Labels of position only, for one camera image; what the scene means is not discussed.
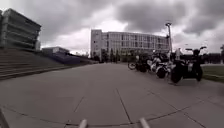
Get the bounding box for row of parked scooters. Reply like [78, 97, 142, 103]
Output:
[134, 46, 208, 85]

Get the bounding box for low grey building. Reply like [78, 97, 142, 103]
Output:
[41, 46, 71, 56]

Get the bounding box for grey concrete slab pavement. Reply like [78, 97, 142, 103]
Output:
[0, 62, 224, 128]

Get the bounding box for wide concrete stairs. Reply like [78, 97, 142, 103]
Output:
[0, 48, 83, 81]

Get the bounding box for robot's own part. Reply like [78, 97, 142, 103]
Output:
[77, 118, 89, 128]
[139, 117, 151, 128]

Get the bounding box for grey tiered building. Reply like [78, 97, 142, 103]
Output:
[0, 8, 42, 52]

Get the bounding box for bicycle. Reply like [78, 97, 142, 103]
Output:
[127, 60, 138, 71]

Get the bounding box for street lamp pole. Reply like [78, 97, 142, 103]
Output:
[164, 22, 175, 56]

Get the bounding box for large white multi-storey building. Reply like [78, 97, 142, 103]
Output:
[90, 28, 172, 63]

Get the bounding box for grass strip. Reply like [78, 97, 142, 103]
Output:
[200, 63, 224, 83]

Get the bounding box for blue sloping wall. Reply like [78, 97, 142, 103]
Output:
[49, 51, 98, 66]

